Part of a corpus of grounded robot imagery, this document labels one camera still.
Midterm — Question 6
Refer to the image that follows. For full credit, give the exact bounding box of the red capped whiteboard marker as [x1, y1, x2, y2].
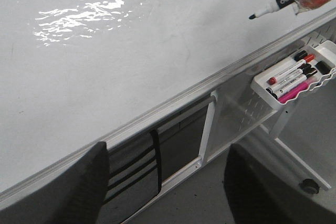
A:
[267, 54, 315, 85]

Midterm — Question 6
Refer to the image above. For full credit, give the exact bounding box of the black capped marker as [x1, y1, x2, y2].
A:
[271, 68, 318, 99]
[266, 63, 311, 93]

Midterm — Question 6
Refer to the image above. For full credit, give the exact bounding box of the grey fabric black striped organizer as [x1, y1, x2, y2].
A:
[97, 130, 162, 223]

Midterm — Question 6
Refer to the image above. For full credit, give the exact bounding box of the white whiteboard with aluminium frame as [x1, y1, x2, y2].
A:
[1, 0, 335, 193]

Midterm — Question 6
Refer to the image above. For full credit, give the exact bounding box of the black capped marker upper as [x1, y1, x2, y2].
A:
[266, 63, 311, 93]

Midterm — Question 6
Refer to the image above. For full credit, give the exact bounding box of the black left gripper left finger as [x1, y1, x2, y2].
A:
[1, 142, 109, 223]

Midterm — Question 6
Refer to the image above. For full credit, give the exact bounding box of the black capped marker lower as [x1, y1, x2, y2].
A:
[271, 68, 318, 99]

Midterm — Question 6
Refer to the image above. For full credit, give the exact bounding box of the white marker tray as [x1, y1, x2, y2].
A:
[251, 40, 335, 110]

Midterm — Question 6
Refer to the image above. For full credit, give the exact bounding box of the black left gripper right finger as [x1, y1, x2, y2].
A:
[224, 144, 335, 223]

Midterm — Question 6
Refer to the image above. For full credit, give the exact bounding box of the white pegboard panel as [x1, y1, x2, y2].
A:
[202, 25, 335, 162]

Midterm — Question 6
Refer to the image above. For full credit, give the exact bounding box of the pink whiteboard marker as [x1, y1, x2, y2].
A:
[278, 77, 317, 104]

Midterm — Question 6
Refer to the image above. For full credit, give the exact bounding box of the black caster wheel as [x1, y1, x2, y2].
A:
[299, 178, 320, 194]

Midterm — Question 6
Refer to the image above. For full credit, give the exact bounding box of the white metal whiteboard stand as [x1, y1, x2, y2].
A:
[99, 19, 336, 224]

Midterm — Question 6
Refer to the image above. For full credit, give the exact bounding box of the black marker cap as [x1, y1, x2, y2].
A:
[315, 61, 331, 75]

